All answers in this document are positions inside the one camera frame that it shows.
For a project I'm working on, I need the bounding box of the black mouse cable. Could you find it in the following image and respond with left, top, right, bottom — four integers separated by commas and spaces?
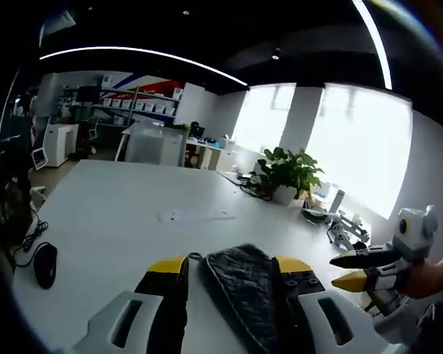
13, 206, 49, 267

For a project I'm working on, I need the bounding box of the tangled thin black cable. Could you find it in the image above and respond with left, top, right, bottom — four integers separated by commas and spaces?
239, 176, 274, 202

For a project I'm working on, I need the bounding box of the green potted plant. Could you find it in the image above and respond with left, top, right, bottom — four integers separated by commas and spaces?
256, 146, 326, 207

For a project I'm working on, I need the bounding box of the person's right hand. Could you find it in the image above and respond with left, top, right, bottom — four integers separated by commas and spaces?
402, 257, 443, 299

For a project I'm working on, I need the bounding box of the white plastic stand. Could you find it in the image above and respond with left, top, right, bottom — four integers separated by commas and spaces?
328, 189, 347, 222

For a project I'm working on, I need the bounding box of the black computer mouse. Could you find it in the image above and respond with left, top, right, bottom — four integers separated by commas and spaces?
32, 242, 58, 290

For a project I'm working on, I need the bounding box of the white ceiling air conditioner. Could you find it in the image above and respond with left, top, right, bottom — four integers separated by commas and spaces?
39, 10, 78, 48

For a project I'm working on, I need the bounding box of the frosted white partition box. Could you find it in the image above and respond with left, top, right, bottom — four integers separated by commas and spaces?
124, 122, 190, 167

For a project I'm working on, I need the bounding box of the metal shelf with white boxes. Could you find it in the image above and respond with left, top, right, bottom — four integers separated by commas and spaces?
95, 85, 182, 125

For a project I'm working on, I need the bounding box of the white cabinet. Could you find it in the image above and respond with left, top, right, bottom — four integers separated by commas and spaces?
44, 123, 79, 167

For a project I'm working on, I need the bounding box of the grey white VR headset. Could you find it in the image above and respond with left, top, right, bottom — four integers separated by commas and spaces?
301, 206, 336, 225

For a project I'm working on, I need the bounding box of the grey towel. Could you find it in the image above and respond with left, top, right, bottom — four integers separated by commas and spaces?
186, 243, 307, 354

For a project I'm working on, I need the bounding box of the white paper strip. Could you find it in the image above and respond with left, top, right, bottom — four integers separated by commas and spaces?
158, 209, 237, 223

